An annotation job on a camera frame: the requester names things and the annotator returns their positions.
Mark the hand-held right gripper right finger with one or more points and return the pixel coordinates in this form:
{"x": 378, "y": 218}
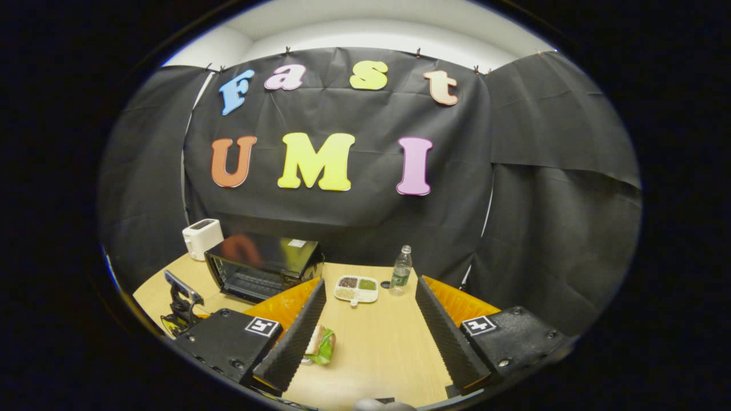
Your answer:
{"x": 451, "y": 342}

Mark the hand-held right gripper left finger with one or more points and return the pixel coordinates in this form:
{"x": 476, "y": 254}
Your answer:
{"x": 297, "y": 342}

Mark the sandwich with green lettuce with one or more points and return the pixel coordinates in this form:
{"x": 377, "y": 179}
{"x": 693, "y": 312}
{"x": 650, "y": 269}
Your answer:
{"x": 322, "y": 345}

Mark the black electric oven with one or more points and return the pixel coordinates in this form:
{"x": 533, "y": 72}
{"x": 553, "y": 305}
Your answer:
{"x": 268, "y": 254}

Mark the white toaster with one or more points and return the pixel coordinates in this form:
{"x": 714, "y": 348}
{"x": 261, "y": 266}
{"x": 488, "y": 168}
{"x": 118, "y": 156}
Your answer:
{"x": 203, "y": 238}

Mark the white divided plate of beans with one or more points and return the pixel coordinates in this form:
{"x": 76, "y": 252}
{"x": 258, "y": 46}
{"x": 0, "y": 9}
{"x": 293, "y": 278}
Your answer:
{"x": 356, "y": 289}

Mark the clear plastic water bottle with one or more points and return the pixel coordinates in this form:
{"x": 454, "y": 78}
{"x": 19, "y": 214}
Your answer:
{"x": 401, "y": 274}

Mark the black backdrop cloth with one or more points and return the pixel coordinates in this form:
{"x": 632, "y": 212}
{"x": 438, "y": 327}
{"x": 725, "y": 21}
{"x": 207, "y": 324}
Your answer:
{"x": 354, "y": 211}

